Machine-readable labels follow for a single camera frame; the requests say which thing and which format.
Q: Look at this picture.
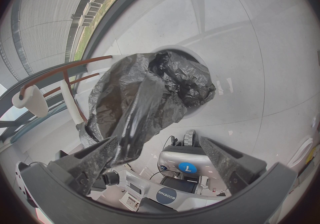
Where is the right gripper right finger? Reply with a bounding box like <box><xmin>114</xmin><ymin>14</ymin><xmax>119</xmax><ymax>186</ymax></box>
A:
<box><xmin>199</xmin><ymin>136</ymin><xmax>267</xmax><ymax>196</ymax></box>

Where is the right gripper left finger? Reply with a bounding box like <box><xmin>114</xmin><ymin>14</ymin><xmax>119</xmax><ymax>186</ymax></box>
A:
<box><xmin>47</xmin><ymin>136</ymin><xmax>118</xmax><ymax>196</ymax></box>

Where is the black plastic bag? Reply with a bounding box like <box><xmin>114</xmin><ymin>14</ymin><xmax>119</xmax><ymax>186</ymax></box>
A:
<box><xmin>79</xmin><ymin>51</ymin><xmax>217</xmax><ymax>168</ymax></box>

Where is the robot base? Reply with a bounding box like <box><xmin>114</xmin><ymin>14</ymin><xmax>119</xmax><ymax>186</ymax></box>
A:
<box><xmin>15</xmin><ymin>129</ymin><xmax>250</xmax><ymax>214</ymax></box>

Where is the white trash bin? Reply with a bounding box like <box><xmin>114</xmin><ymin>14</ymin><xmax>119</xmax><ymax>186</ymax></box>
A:
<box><xmin>154</xmin><ymin>45</ymin><xmax>217</xmax><ymax>126</ymax></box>

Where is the white chair with wooden legs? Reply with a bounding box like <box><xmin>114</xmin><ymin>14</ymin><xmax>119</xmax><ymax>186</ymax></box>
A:
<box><xmin>12</xmin><ymin>55</ymin><xmax>113</xmax><ymax>128</ymax></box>

